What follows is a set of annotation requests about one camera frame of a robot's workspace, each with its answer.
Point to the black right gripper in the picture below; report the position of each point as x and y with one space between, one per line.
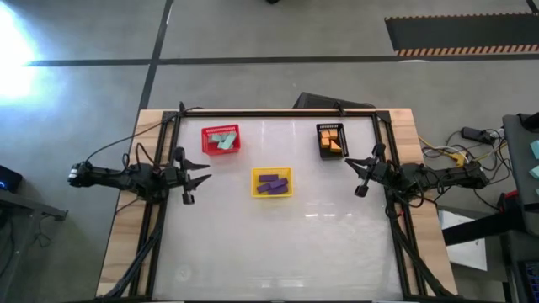
385 174

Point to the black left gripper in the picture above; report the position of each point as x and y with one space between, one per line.
177 179

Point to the long teal foam block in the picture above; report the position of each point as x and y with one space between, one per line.
228 142

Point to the purple foam block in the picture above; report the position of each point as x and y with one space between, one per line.
263 188
268 178
279 190
279 183

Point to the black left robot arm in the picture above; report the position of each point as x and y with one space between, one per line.
118 181

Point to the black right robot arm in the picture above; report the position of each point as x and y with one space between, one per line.
446 177

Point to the red plastic basket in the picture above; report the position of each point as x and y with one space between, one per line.
206 147

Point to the black plastic basket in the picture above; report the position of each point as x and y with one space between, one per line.
332 156

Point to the yellow plastic basket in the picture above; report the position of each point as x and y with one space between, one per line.
271 171

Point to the black power adapter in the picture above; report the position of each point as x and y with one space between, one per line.
476 134

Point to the black desk leg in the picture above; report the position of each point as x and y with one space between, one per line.
480 229

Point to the white paper sheet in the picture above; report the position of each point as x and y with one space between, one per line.
467 252

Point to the dark side desk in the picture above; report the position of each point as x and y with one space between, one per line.
522 168

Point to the gray side table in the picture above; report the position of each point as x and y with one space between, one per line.
33 206

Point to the black hazard-striped floor mat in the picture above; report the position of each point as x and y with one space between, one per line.
463 33

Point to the black device with blue light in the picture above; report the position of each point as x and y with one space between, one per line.
8 179

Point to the black computer keyboard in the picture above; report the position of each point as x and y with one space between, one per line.
531 280

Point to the black aluminium rig frame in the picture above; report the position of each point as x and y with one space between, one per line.
273 113

